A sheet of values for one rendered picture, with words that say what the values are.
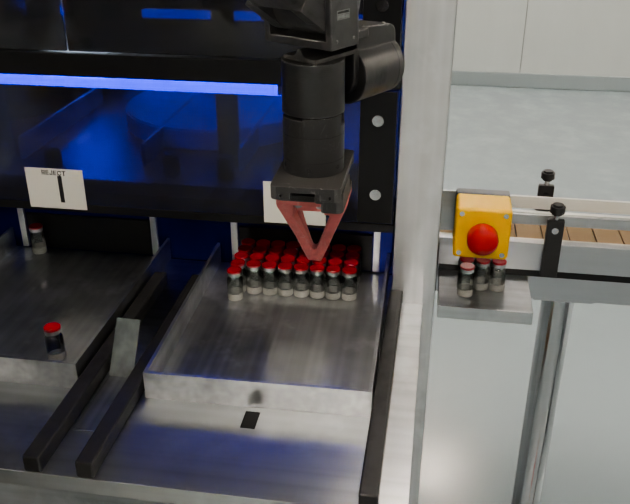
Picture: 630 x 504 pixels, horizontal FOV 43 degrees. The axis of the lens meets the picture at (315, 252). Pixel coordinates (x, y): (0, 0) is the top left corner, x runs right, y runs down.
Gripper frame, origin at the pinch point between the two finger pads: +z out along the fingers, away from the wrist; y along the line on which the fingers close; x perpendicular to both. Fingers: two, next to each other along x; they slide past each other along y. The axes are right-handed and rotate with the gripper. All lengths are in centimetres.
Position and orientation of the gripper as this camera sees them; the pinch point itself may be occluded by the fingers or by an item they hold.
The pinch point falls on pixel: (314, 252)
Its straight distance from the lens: 79.3
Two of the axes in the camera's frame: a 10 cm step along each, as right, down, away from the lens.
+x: -9.9, -0.7, 1.5
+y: 1.6, -4.6, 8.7
